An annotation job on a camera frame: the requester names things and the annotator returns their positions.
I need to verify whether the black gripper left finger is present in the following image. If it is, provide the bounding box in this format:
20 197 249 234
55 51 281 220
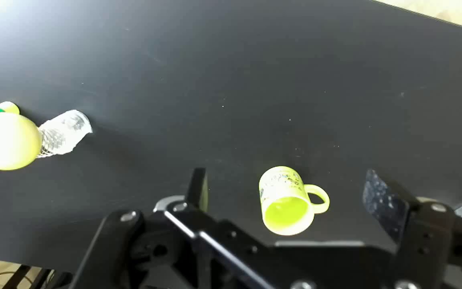
185 167 212 213

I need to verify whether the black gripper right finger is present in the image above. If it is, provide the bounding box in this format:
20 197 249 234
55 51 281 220
361 168 413 244

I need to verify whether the small clear cup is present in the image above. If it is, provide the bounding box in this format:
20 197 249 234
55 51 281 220
37 107 95 160

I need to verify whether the yellow printed mug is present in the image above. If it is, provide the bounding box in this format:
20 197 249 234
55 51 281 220
257 164 332 237

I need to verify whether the pale yellow ball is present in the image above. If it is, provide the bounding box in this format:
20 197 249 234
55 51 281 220
0 112 44 172

